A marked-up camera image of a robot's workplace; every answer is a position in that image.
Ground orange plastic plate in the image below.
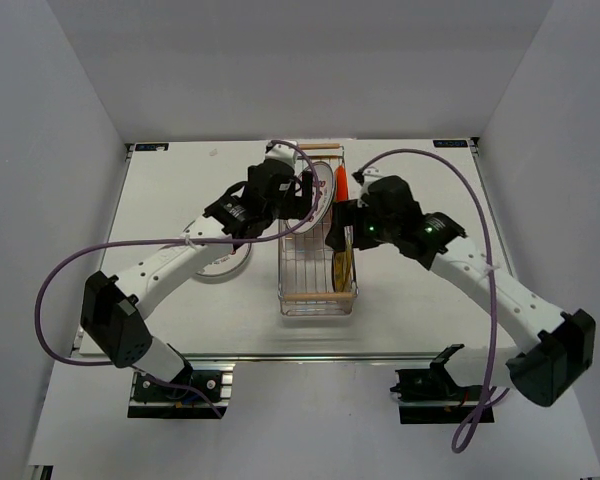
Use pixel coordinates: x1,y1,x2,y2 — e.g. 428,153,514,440
334,165,349,203

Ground metal wire dish rack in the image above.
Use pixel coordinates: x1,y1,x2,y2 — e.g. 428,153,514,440
278,142,358,319

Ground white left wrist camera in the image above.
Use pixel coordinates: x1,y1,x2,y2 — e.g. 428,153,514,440
264,140,298,168

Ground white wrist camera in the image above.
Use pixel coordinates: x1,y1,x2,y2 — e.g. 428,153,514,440
264,140,298,168
352,167,383,203

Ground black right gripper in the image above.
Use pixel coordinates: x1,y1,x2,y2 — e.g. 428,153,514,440
326,198,399,253

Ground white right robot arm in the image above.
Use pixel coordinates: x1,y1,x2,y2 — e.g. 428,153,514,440
326,170,596,407

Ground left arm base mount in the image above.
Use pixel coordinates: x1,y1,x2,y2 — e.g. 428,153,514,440
127,364,233,420

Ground yellow patterned plate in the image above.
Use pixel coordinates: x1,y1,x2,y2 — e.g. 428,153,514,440
331,227,353,293

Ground white plate red characters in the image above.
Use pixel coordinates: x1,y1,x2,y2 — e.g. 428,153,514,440
192,243,253,284
293,160,336,235

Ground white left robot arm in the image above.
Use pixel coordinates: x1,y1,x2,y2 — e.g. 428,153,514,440
81,160,315,399

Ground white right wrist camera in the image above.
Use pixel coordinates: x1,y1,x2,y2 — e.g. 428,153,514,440
352,167,383,203

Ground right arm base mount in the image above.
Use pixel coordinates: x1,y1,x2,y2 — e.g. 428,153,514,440
390,344,488,425

